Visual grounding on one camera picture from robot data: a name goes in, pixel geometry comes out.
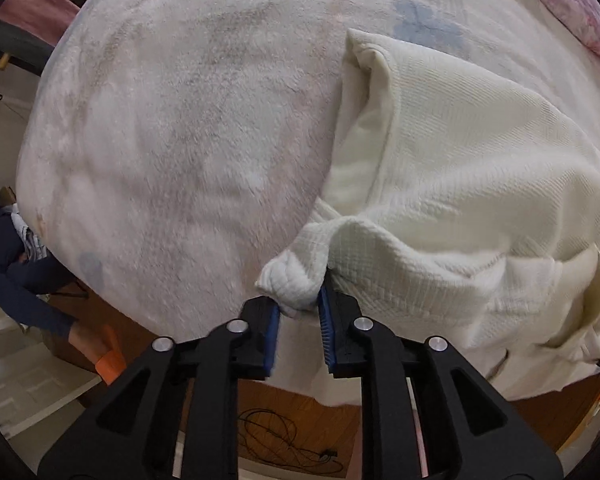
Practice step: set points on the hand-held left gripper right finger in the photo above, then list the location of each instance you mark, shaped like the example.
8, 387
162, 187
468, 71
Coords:
327, 330

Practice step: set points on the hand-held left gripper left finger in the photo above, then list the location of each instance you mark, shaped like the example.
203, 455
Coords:
272, 330

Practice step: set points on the white snap-button jacket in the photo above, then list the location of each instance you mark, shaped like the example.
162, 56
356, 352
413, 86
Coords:
455, 160

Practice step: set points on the orange slipper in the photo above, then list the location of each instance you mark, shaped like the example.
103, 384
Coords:
111, 360

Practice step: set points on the floral bed sheet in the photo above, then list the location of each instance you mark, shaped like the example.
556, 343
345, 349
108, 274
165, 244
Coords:
180, 135

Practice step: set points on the purple floral quilt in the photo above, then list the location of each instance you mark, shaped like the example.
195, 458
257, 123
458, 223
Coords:
570, 5

